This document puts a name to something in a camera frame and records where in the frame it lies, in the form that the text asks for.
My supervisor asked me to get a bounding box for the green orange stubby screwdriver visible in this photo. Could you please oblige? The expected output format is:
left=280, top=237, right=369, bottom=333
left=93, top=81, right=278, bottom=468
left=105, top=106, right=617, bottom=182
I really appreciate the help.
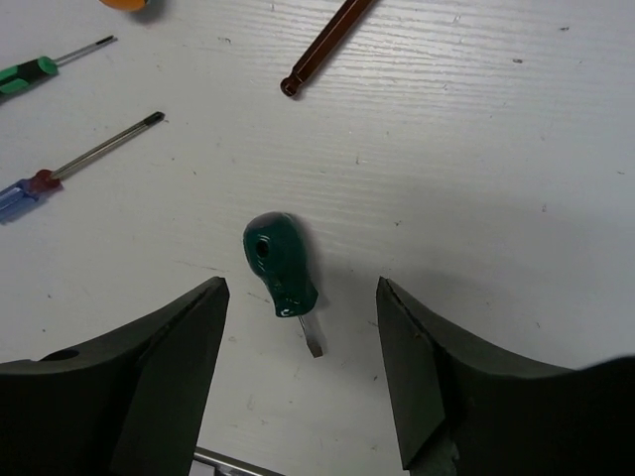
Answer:
left=100, top=0, right=149, bottom=12

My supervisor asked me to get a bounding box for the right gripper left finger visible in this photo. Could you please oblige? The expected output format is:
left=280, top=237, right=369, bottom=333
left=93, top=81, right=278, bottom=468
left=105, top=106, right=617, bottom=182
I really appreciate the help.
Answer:
left=1, top=277, right=229, bottom=475

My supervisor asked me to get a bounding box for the blue red screwdriver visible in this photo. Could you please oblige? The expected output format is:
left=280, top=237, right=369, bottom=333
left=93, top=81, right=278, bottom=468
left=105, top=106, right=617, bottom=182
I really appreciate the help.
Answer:
left=1, top=111, right=166, bottom=224

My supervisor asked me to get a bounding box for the black green precision screwdriver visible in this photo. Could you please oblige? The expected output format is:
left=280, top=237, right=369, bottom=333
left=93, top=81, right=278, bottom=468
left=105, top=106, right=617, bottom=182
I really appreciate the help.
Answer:
left=1, top=35, right=117, bottom=101

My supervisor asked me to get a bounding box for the dark green stubby screwdriver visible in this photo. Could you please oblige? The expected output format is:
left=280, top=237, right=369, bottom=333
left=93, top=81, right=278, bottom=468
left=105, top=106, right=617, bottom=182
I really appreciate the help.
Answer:
left=242, top=211, right=323, bottom=358

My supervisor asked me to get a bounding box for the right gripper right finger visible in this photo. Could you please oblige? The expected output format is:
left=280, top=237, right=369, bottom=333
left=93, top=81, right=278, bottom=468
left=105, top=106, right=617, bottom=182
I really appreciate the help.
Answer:
left=376, top=278, right=634, bottom=475

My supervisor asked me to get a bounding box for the brown hex key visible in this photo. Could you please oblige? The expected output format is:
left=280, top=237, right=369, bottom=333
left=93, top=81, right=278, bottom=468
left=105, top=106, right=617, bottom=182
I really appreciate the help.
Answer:
left=280, top=0, right=375, bottom=98

